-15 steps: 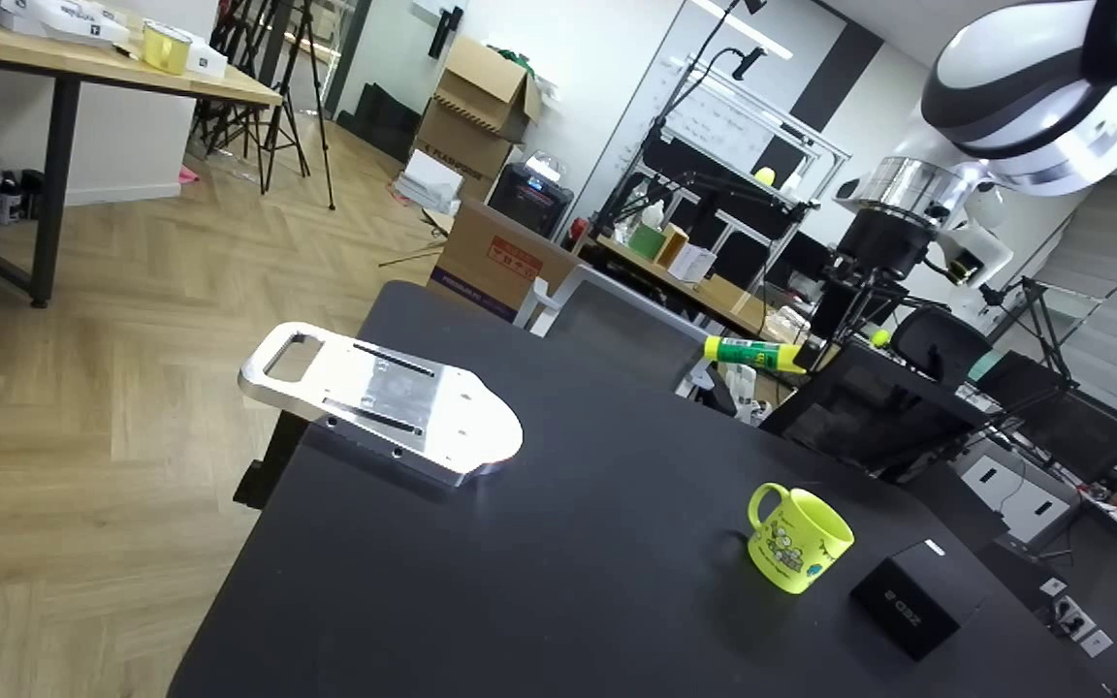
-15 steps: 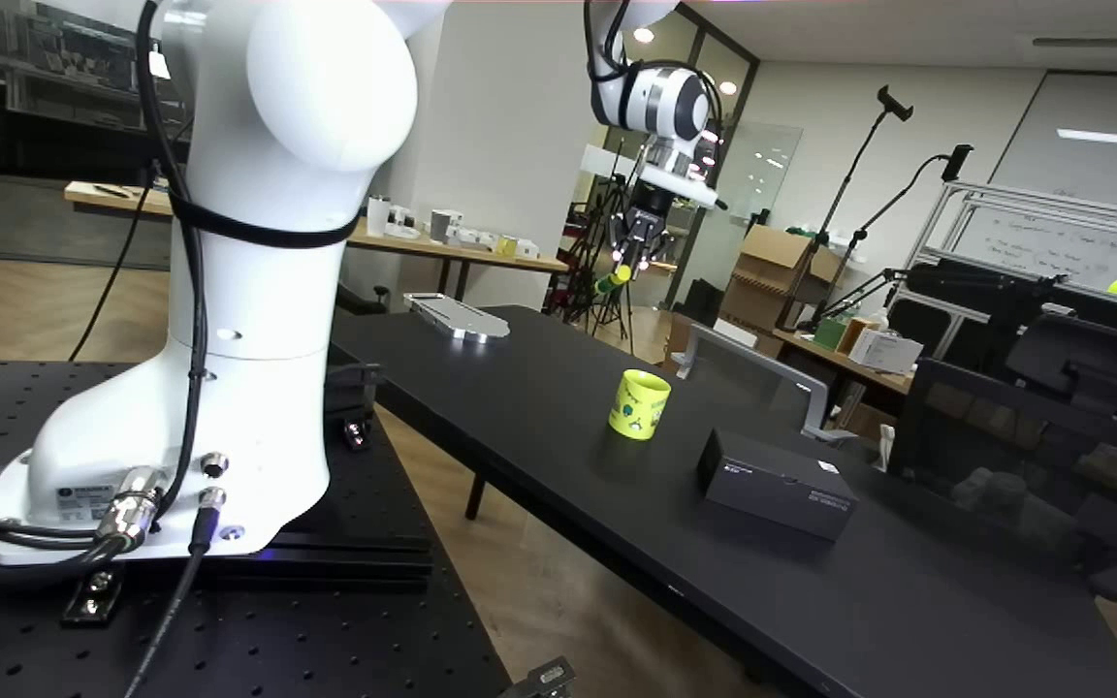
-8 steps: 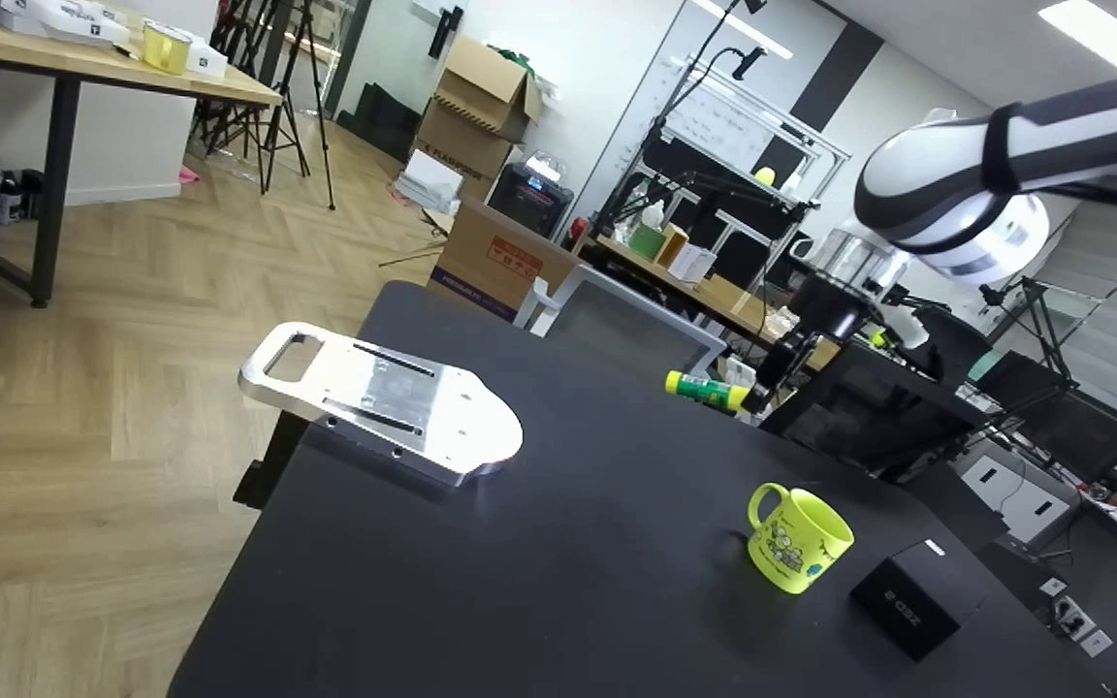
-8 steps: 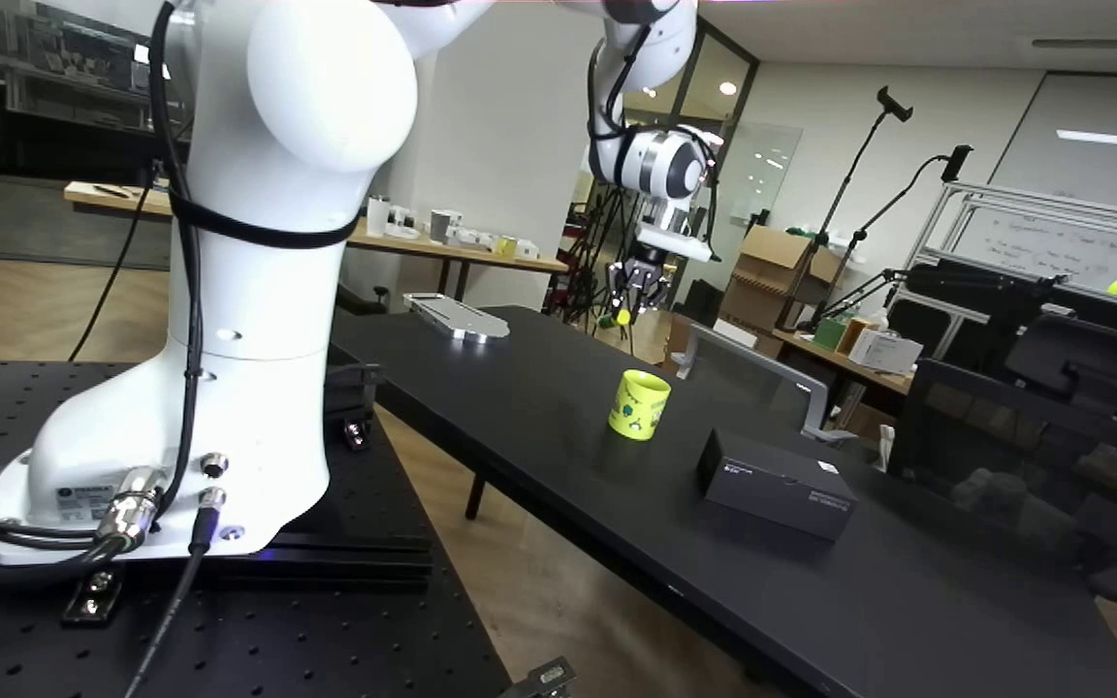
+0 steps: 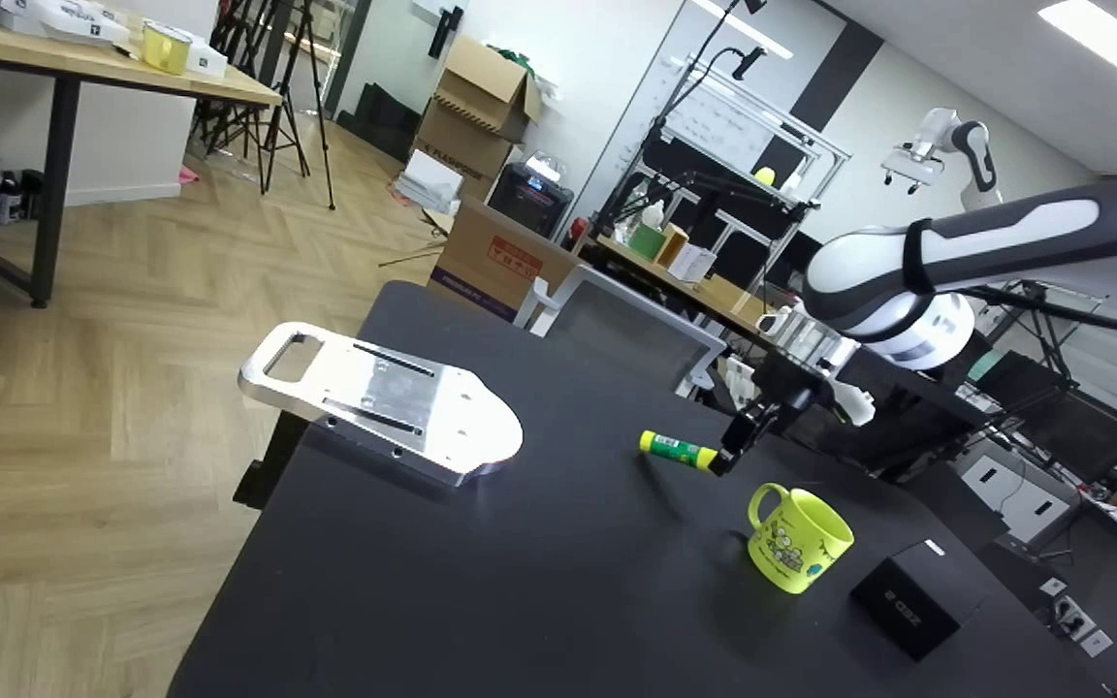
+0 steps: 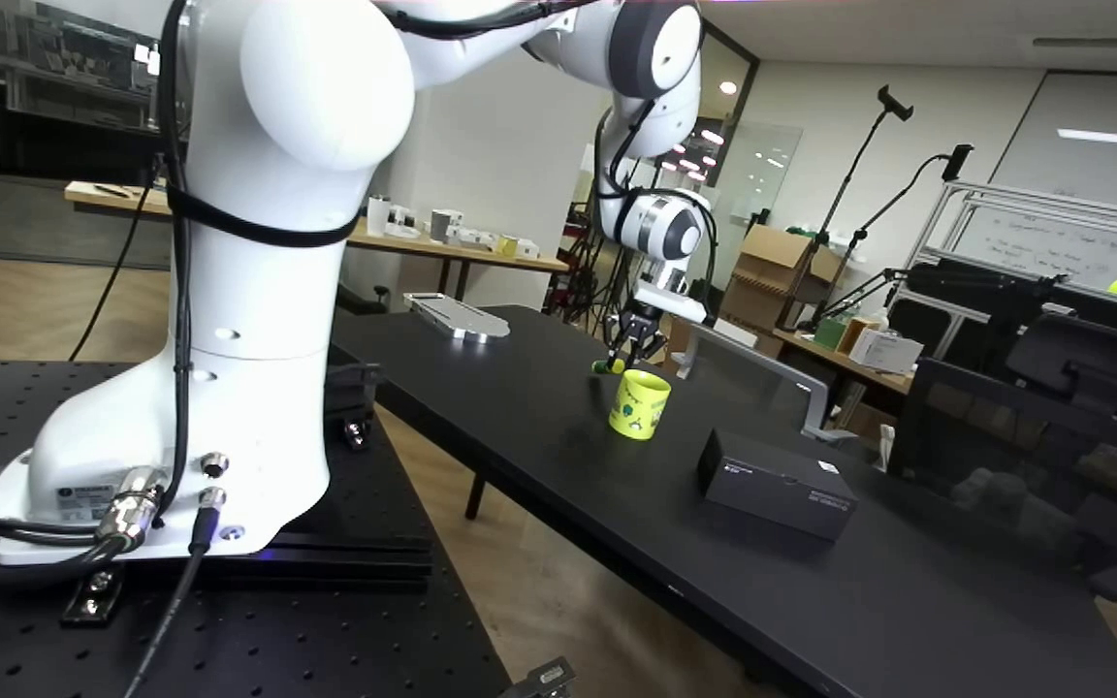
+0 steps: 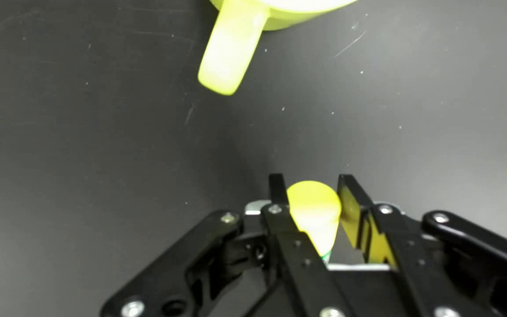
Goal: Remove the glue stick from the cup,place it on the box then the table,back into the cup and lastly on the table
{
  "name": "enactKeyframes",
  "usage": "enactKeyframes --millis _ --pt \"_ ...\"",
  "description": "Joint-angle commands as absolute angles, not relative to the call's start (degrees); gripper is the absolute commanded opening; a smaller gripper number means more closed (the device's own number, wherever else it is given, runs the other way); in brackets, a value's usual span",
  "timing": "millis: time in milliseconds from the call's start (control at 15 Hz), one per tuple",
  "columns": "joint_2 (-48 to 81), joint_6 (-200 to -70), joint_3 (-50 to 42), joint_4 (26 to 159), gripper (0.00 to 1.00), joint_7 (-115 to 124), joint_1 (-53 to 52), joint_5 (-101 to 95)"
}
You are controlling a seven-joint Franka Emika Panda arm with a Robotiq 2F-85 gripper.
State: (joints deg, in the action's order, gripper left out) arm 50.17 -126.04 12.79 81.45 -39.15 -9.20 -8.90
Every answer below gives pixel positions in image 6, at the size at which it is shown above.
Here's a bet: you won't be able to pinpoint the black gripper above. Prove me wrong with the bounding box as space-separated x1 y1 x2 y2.
597 305 674 384

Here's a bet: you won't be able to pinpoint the yellow-green plastic cup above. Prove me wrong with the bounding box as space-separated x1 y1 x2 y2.
594 360 677 448

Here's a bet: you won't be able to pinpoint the brown cardboard box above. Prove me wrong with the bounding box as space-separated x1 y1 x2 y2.
716 223 849 333

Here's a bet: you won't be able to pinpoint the black rectangular box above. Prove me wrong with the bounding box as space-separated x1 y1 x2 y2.
690 428 859 548

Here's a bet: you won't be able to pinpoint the grey flat monitor panel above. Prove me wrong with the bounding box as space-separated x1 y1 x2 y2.
674 314 837 439

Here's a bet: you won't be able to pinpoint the white mandoline slicer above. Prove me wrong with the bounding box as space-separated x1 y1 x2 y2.
398 289 517 345

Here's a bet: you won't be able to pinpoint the cluttered wooden desk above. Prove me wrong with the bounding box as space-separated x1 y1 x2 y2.
764 314 919 404

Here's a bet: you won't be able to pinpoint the long wooden table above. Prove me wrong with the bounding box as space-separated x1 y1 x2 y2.
59 177 572 304

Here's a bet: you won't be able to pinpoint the tall black boom stand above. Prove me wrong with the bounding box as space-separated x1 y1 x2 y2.
779 80 919 329

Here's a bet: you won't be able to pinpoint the short black boom stand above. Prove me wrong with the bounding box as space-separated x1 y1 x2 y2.
827 139 977 322

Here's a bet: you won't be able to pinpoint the white rolling whiteboard rack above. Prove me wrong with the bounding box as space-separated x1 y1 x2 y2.
903 175 1117 298

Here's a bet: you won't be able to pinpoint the black perforated breadboard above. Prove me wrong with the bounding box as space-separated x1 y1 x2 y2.
0 357 510 698

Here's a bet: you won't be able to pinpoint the black camera tripod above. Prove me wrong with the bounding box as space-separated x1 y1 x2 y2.
563 192 628 329

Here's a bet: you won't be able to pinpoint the small metal clamp bracket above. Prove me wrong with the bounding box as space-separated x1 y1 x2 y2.
496 652 579 698
59 564 125 632

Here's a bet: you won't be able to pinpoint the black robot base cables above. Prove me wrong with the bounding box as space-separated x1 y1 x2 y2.
0 0 234 698

